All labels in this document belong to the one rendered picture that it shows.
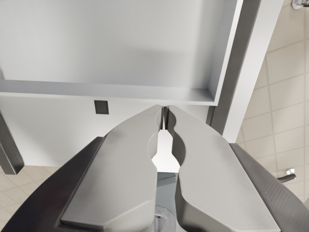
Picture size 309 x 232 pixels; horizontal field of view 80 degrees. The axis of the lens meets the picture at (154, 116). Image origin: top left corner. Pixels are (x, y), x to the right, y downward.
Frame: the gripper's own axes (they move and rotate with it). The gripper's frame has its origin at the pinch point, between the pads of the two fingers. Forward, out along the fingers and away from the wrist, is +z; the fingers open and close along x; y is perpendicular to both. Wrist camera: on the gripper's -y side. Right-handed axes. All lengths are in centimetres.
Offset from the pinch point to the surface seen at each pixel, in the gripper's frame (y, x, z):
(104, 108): 6.0, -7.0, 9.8
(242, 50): -2.2, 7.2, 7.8
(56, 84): 2.5, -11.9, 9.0
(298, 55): 17, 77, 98
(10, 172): 16.2, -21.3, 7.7
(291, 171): 106, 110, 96
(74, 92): 2.5, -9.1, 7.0
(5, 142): 11.2, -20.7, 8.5
